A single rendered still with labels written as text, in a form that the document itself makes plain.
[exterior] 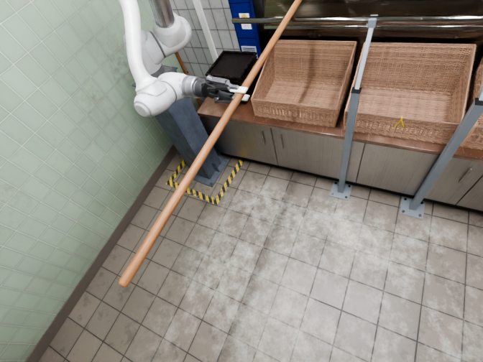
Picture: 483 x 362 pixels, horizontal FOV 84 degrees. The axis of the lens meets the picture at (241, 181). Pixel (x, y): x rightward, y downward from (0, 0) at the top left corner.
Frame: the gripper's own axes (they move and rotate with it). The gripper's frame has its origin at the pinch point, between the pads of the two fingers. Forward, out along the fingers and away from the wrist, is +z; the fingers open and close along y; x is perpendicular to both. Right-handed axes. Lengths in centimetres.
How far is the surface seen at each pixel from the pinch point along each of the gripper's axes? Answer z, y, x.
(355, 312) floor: 68, 119, 42
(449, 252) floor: 111, 119, -14
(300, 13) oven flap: -8, 19, -95
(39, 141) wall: -120, 20, 39
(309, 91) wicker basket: 4, 61, -75
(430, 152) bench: 81, 63, -41
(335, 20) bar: 22, 3, -58
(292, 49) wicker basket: -12, 40, -90
